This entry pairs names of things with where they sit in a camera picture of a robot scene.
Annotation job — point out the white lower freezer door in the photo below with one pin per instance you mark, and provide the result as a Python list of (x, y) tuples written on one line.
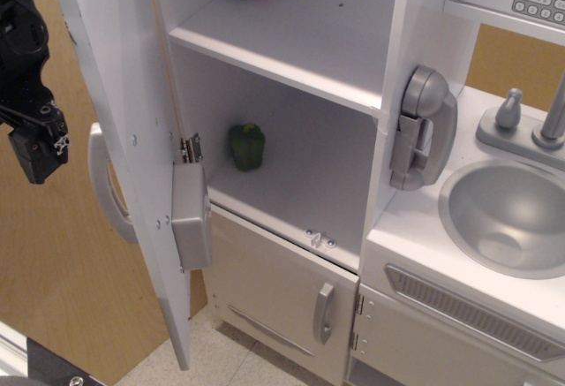
[(266, 286)]

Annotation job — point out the white dishwasher door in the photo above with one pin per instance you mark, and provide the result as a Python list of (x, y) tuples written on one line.
[(399, 345)]

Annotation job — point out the grey door tray box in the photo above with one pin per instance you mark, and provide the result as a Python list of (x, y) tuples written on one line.
[(191, 216)]

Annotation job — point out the white toy kitchen cabinet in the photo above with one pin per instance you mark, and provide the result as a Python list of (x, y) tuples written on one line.
[(324, 81)]

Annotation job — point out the green plush bell pepper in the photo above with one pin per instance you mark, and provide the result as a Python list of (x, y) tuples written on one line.
[(247, 143)]

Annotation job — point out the white magnetic door catch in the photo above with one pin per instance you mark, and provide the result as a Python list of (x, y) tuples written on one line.
[(318, 239)]

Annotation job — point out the grey toy sink basin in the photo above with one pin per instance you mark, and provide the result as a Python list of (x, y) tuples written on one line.
[(507, 216)]

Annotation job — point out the metal door hinge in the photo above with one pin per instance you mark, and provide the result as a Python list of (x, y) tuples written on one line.
[(190, 149)]

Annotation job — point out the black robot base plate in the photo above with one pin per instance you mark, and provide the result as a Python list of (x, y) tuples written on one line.
[(34, 364)]

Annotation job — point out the grey freezer door handle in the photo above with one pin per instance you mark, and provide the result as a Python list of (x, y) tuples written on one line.
[(321, 325)]

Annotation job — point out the white fridge door handle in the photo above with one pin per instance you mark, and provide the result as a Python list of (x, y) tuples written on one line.
[(105, 191)]

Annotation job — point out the grey toy faucet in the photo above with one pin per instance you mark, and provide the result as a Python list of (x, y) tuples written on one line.
[(508, 129)]

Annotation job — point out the grey toy telephone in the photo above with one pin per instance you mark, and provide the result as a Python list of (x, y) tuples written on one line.
[(425, 131)]

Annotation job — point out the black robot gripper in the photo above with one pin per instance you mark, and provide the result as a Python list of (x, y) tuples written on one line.
[(25, 101)]

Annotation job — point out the white fridge door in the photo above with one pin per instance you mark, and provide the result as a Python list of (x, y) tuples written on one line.
[(119, 47)]

